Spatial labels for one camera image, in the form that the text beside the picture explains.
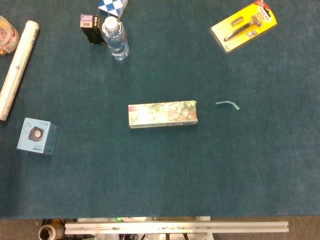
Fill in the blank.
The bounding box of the small teal paper strip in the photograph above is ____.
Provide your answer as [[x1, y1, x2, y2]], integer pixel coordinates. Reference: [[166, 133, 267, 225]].
[[215, 100, 241, 111]]

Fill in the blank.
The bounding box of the floral rectangular box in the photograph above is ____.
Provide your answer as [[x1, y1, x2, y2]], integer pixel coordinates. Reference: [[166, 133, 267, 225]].
[[128, 100, 199, 129]]

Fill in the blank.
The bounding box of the black and purple box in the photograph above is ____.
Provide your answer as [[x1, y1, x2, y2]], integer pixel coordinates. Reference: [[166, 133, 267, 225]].
[[79, 13, 107, 45]]

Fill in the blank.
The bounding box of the blue white checkered box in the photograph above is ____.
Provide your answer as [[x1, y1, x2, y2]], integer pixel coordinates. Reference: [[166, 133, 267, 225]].
[[97, 0, 129, 19]]

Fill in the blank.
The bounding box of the light blue speaker box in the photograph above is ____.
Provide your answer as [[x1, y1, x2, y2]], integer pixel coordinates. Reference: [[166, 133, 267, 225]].
[[16, 117, 60, 156]]

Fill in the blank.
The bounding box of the teal table cloth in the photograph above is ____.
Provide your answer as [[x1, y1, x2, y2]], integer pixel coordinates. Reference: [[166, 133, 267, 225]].
[[0, 0, 320, 220]]

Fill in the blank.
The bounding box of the clear plastic water bottle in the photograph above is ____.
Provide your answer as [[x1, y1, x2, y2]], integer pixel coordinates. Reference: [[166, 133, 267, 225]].
[[101, 16, 130, 61]]

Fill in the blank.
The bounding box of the razor in yellow blister pack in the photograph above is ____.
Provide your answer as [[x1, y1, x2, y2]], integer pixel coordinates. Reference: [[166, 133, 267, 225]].
[[209, 0, 278, 55]]

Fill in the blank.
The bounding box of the white rolled paper tube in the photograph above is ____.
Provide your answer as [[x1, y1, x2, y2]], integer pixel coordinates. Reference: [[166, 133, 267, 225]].
[[0, 20, 40, 122]]

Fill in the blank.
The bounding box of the brown tape roll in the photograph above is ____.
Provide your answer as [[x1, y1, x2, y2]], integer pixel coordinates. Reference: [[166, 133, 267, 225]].
[[38, 219, 65, 240]]

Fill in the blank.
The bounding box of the clear plastic jar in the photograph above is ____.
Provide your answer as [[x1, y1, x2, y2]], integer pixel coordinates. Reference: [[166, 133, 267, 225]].
[[0, 15, 20, 56]]

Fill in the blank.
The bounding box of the aluminium extrusion rail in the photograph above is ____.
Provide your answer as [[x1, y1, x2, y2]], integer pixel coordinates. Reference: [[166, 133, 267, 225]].
[[64, 220, 290, 235]]

